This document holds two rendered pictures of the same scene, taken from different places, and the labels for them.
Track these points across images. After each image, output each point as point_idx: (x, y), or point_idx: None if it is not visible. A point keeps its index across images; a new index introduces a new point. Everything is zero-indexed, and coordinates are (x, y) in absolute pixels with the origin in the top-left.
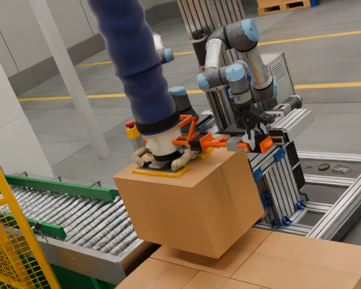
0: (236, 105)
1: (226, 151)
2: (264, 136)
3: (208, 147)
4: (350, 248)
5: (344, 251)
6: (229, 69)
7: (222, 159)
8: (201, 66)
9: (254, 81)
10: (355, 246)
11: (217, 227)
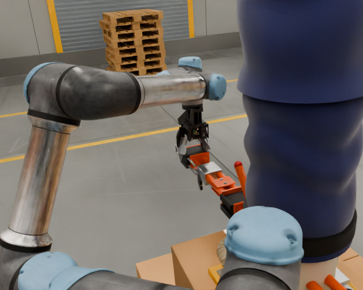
0: (202, 106)
1: (199, 252)
2: (186, 149)
3: (215, 272)
4: (148, 279)
5: (156, 279)
6: (196, 57)
7: (218, 236)
8: None
9: (48, 226)
10: (144, 277)
11: None
